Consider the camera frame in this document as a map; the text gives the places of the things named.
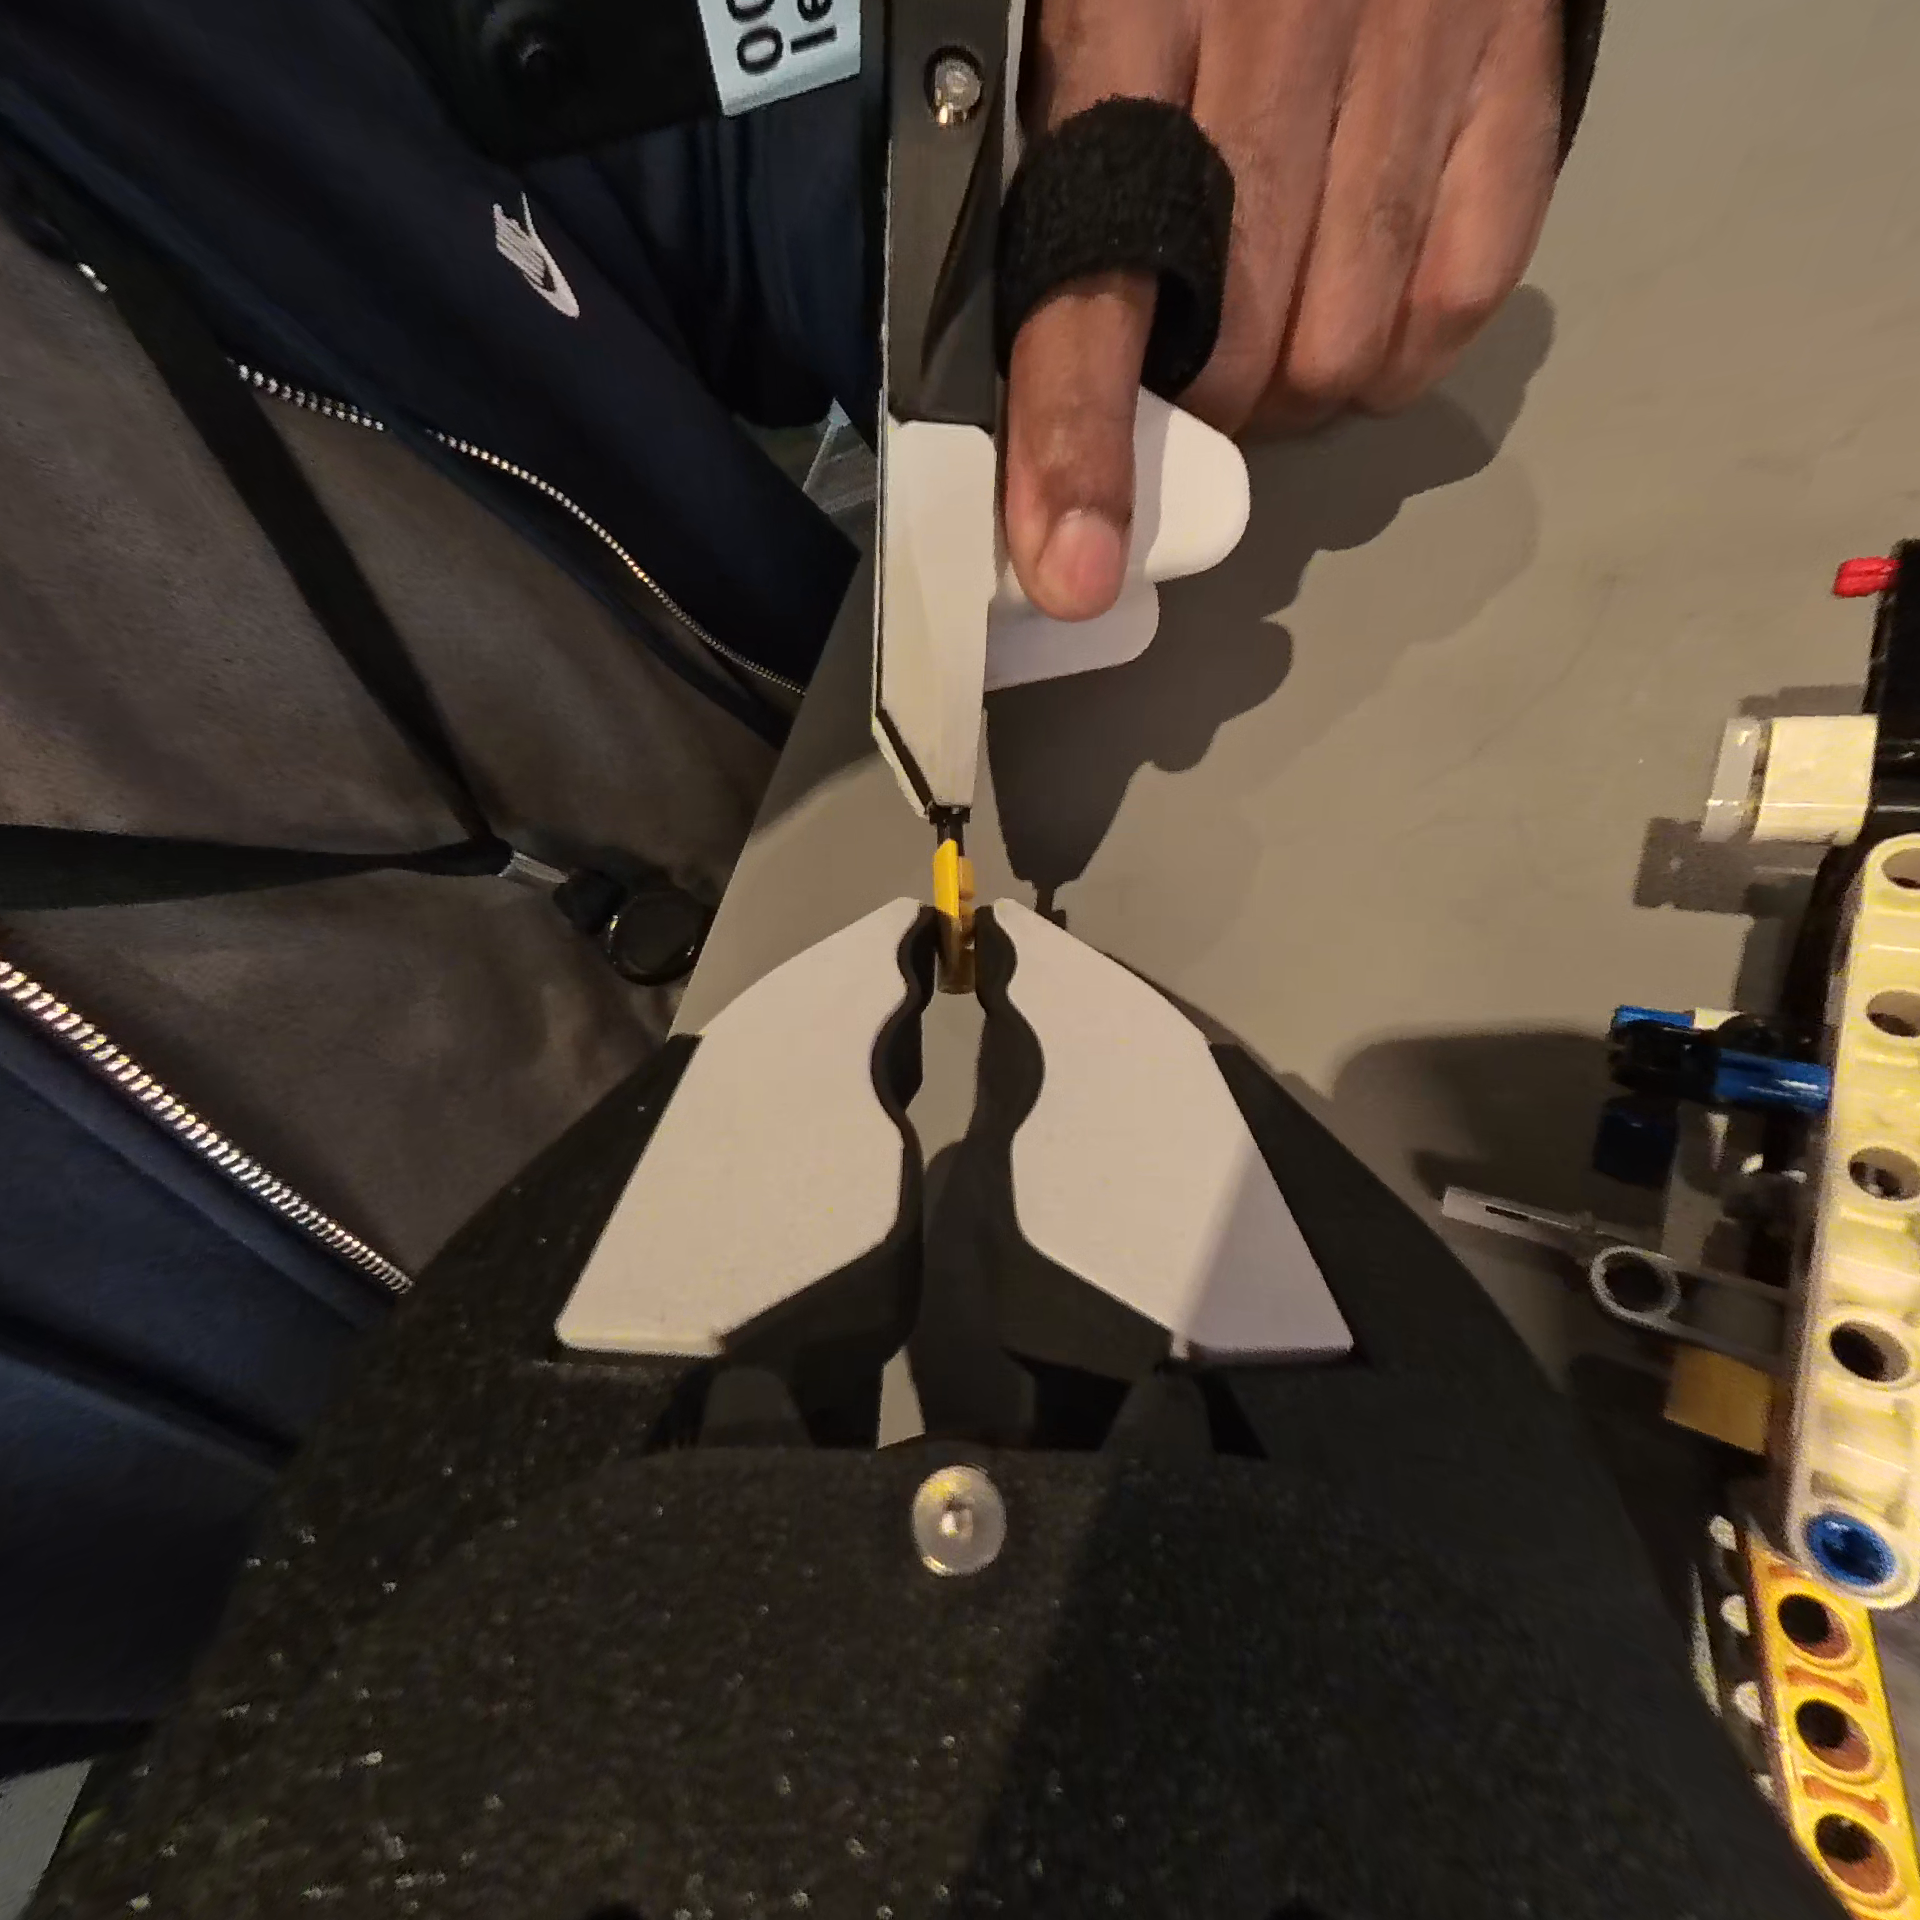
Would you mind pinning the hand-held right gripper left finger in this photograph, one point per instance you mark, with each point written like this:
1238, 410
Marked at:
752, 1170

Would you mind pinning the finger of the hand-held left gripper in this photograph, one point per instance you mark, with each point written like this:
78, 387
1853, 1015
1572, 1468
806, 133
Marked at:
932, 601

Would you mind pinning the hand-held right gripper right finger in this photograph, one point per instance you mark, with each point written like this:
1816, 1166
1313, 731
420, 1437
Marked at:
1170, 1185

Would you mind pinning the yellow lego connector piece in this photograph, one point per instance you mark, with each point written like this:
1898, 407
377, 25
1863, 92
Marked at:
954, 885

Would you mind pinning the lego model assembly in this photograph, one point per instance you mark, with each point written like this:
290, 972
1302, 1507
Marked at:
1860, 1200

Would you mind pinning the person's left hand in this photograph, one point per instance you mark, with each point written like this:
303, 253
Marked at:
1349, 194

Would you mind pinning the person's torso in jacket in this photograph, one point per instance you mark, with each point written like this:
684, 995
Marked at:
301, 751

